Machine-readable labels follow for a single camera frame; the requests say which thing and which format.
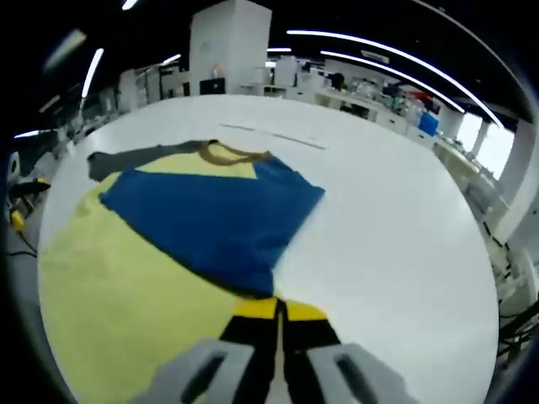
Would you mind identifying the black cable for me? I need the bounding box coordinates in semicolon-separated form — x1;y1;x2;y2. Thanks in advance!
7;229;40;258

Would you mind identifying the long ceiling light strip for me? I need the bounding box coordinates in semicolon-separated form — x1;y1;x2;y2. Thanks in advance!
320;50;467;114
286;29;504;128

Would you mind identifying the blue storage box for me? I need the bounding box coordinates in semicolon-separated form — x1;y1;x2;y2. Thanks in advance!
419;113;440;136

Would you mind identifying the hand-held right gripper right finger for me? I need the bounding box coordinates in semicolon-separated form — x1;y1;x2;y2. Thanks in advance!
283;299;423;404

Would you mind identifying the black monitor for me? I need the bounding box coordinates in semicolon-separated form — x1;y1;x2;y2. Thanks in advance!
199;78;227;96

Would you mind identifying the bright window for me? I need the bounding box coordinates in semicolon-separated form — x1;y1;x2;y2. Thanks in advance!
456;112;517;180

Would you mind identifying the yellow colour-block shirt garment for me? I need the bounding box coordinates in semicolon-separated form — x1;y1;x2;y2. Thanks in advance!
37;140;327;404

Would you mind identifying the white cabinet row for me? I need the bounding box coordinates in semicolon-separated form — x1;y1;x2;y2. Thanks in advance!
315;86;439;148

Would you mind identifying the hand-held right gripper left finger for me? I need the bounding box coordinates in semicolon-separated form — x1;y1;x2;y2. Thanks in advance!
132;296;282;404

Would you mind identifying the white square pillar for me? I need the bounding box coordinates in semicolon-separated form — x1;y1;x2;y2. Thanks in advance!
188;0;273;98

